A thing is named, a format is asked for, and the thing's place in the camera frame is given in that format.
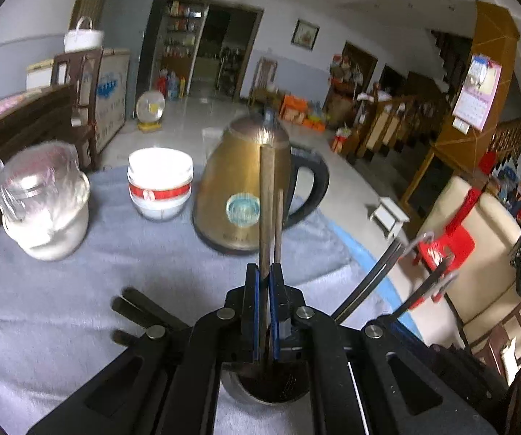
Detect wooden stair pillar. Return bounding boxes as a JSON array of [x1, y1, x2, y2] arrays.
[[401, 0, 521, 209]]

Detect white bowl with small print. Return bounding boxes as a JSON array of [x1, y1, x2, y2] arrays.
[[132, 197, 192, 223]]

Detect framed wall picture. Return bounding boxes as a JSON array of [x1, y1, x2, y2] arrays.
[[291, 19, 320, 50]]

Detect brown wooden chair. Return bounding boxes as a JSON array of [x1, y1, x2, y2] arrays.
[[462, 299, 521, 396]]

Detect white bowl with red band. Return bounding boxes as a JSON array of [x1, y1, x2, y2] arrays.
[[128, 180, 193, 204]]

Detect beige armchair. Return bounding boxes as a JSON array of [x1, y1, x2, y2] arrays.
[[406, 176, 521, 349]]

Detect wooden shelf cabinet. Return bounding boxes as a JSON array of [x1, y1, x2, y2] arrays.
[[156, 0, 209, 99]]

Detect pink checked cloth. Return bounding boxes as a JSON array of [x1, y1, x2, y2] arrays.
[[0, 90, 58, 128]]

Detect dark wooden chair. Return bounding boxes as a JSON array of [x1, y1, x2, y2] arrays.
[[51, 50, 103, 169]]

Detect blue table cover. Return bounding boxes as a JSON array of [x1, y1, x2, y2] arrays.
[[0, 217, 430, 346]]

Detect wall calendar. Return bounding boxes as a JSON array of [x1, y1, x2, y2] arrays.
[[452, 53, 502, 130]]

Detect brown wooden chopstick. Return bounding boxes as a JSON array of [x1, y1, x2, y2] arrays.
[[259, 144, 276, 372]]

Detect dark carved wooden sideboard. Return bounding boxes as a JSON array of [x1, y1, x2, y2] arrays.
[[0, 82, 97, 273]]

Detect grey tablecloth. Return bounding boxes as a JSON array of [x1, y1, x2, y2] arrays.
[[0, 163, 407, 435]]

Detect grey refrigerator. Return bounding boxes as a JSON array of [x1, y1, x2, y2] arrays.
[[99, 0, 169, 121]]

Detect red plastic chair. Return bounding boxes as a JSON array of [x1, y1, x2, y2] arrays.
[[412, 186, 476, 302]]

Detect golden electric kettle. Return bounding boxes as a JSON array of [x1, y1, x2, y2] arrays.
[[192, 109, 331, 254]]

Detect white round fan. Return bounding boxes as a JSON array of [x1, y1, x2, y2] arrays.
[[136, 90, 167, 131]]

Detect orange cardboard boxes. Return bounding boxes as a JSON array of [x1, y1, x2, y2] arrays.
[[280, 94, 309, 124]]

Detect white bucket with handle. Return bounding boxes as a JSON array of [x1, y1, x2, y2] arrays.
[[64, 17, 106, 53]]

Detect wooden stair railing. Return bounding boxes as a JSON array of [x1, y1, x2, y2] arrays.
[[356, 82, 452, 164]]

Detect grey metal utensil holder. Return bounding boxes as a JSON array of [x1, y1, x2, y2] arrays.
[[221, 360, 311, 405]]

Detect white step stool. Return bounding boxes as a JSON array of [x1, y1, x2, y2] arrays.
[[369, 197, 411, 240]]

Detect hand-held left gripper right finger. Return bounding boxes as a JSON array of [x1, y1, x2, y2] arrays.
[[270, 262, 500, 435]]

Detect light wooden chair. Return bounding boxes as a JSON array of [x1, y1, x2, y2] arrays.
[[249, 57, 279, 109]]

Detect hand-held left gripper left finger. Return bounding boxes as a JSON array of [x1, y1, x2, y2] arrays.
[[27, 263, 261, 435]]

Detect white chest freezer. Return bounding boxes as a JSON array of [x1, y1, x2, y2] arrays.
[[27, 47, 132, 155]]

